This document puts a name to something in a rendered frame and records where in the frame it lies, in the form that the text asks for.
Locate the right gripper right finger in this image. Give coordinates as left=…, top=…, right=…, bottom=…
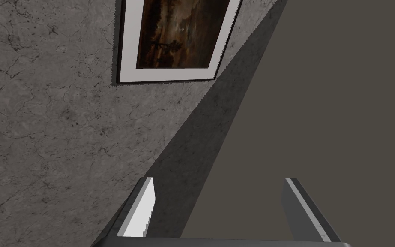
left=281, top=178, right=342, bottom=243

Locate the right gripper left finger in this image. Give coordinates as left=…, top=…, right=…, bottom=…
left=106, top=176, right=156, bottom=238

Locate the framed dark landscape painting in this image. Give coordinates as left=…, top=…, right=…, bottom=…
left=111, top=0, right=243, bottom=86

